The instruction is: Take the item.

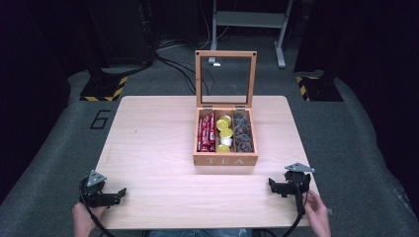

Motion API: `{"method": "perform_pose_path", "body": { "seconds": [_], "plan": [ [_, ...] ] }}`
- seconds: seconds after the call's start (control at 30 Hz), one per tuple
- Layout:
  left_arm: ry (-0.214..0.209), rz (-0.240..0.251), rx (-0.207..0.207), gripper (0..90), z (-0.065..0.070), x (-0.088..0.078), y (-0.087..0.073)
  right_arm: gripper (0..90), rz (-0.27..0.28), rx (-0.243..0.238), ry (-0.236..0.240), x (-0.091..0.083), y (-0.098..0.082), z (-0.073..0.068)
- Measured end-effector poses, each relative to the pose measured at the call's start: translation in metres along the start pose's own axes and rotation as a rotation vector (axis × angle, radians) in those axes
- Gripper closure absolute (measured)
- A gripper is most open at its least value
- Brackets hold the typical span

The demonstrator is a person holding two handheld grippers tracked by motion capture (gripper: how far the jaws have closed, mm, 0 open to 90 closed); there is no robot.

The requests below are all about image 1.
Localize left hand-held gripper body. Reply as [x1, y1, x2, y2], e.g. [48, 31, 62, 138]
[79, 169, 112, 208]

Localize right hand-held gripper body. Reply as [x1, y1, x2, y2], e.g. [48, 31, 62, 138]
[284, 162, 316, 217]

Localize person's left hand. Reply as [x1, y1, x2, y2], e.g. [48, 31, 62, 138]
[71, 200, 109, 237]

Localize person's right hand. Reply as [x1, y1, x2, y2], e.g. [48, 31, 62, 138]
[303, 190, 332, 237]

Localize wooden compartment box with lid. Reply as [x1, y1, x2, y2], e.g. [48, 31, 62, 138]
[192, 49, 260, 167]

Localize red stick packet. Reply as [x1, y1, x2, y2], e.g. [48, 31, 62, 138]
[197, 118, 204, 153]
[208, 113, 217, 153]
[201, 115, 210, 153]

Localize dark cabinet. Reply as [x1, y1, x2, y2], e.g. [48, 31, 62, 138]
[86, 0, 156, 67]

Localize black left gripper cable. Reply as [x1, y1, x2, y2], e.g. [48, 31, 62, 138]
[78, 180, 116, 237]

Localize black base plate striped edge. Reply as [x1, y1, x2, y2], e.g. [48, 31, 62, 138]
[79, 74, 129, 103]
[294, 75, 345, 103]

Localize black floor cables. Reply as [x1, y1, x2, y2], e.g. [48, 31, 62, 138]
[153, 53, 212, 97]

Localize white floor cables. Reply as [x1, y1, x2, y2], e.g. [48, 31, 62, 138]
[156, 26, 231, 52]

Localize grey metal stand frame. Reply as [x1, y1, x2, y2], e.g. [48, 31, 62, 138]
[208, 0, 294, 69]

